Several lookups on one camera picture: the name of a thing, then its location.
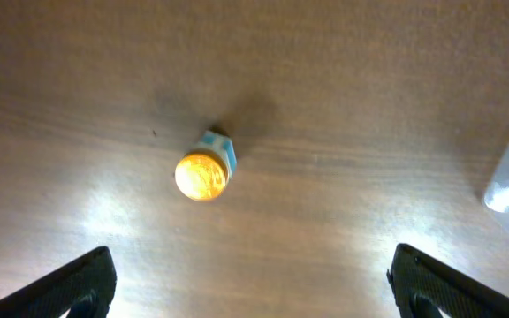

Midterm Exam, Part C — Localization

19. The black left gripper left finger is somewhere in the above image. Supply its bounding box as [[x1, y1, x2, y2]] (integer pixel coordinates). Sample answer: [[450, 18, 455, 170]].
[[0, 246, 117, 318]]

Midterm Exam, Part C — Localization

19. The small jar gold lid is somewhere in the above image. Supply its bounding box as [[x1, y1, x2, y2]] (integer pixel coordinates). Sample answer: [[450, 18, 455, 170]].
[[174, 130, 237, 201]]

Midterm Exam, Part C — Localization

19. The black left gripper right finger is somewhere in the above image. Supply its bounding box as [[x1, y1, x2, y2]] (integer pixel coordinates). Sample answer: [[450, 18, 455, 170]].
[[386, 243, 509, 318]]

